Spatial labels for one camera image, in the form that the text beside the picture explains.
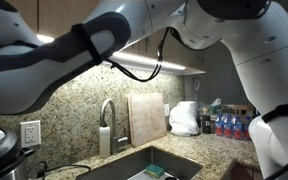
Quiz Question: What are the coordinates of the black rice cooker lid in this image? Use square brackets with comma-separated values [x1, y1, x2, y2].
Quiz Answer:
[0, 119, 22, 180]

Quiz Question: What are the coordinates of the steel rice cooker body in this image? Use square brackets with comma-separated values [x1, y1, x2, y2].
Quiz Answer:
[0, 147, 36, 180]

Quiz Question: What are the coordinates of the under-cabinet light strip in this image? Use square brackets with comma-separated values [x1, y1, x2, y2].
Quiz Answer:
[35, 33, 187, 72]

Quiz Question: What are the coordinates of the wooden cutting board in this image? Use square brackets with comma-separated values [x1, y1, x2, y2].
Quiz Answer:
[127, 92, 168, 148]

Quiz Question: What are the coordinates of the brushed steel faucet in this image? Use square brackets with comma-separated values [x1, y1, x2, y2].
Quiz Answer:
[99, 98, 130, 155]

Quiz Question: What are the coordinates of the white paper towel roll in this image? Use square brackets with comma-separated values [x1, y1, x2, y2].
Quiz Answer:
[178, 100, 199, 123]

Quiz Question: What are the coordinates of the white plastic bag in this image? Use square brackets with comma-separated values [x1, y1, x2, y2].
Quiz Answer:
[168, 105, 201, 137]

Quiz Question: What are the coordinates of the white soap dispenser bottle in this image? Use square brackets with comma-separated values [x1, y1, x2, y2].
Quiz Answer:
[98, 125, 112, 159]

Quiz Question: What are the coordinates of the black jar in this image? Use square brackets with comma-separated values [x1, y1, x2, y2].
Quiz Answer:
[200, 114, 212, 135]

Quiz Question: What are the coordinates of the stainless steel sink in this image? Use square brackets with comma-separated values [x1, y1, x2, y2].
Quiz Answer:
[75, 145, 205, 180]

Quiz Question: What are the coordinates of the tissue box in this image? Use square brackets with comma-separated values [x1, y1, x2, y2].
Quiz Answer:
[208, 97, 229, 116]

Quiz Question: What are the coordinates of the green sponge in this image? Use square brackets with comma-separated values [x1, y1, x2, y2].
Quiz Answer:
[145, 164, 166, 178]

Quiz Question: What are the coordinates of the wooden upper cabinet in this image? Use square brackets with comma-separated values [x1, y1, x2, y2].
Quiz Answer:
[3, 0, 207, 76]

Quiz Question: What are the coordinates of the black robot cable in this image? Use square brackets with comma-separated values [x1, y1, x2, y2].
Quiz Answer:
[105, 26, 172, 83]

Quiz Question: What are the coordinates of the small white wall plate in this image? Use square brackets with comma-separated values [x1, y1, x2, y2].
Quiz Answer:
[163, 103, 171, 118]

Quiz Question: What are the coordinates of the black cooker power cord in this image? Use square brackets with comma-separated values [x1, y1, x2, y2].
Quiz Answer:
[27, 160, 93, 180]

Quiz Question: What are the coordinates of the white duplex wall outlet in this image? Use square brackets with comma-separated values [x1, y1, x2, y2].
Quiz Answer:
[19, 120, 42, 148]

